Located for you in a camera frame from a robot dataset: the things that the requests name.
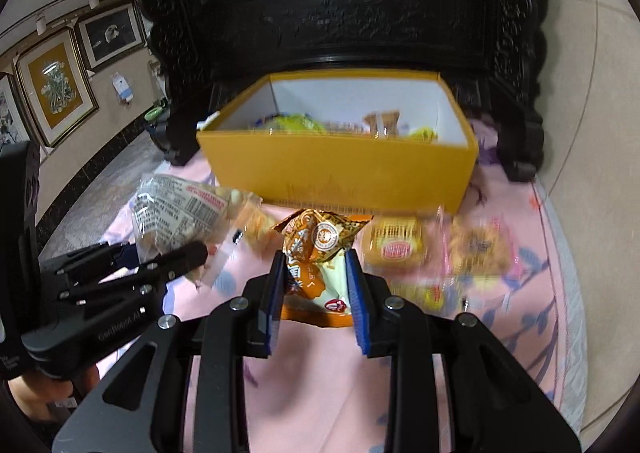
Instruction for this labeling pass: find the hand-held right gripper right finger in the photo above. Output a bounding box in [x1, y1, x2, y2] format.
[344, 249, 583, 453]

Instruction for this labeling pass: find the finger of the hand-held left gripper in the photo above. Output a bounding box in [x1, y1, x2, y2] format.
[56, 240, 211, 308]
[39, 242, 142, 285]

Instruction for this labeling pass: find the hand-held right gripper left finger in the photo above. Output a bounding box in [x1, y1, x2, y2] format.
[51, 249, 290, 453]

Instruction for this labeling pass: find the clear bag of white candies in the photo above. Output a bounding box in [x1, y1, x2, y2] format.
[131, 173, 263, 286]

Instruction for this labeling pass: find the small orange snack packet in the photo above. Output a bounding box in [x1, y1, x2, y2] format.
[271, 209, 375, 329]

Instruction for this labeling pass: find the yellow cardboard box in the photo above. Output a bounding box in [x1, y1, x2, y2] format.
[196, 72, 480, 216]

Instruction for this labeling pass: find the yellow-green seed packet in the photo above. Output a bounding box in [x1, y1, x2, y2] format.
[270, 114, 327, 135]

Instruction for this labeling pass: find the orange-brown peanut packet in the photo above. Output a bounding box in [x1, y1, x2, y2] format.
[362, 110, 403, 139]

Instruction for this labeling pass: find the person's left hand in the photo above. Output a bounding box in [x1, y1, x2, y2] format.
[7, 363, 101, 421]

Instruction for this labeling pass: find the golden cake packet red label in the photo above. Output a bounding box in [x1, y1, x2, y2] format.
[362, 217, 426, 274]

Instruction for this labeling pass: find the small yellow-red packet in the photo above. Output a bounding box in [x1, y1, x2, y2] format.
[395, 280, 466, 314]

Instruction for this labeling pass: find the pink floral tablecloth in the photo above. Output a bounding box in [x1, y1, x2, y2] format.
[102, 118, 588, 453]

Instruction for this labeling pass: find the brown cake packet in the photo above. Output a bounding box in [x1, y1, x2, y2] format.
[447, 218, 516, 294]

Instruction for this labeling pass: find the white framed painting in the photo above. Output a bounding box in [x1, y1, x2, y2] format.
[0, 73, 31, 149]

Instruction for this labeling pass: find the gold-framed flower painting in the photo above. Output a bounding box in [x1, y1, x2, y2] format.
[12, 28, 101, 148]

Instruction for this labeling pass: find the dark framed painting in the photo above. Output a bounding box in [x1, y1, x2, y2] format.
[75, 0, 148, 74]

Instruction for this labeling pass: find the dark carved wooden screen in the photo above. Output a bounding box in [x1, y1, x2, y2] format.
[136, 0, 546, 182]

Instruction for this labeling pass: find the blue-white wall hanger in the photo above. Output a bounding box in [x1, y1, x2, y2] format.
[111, 72, 135, 105]

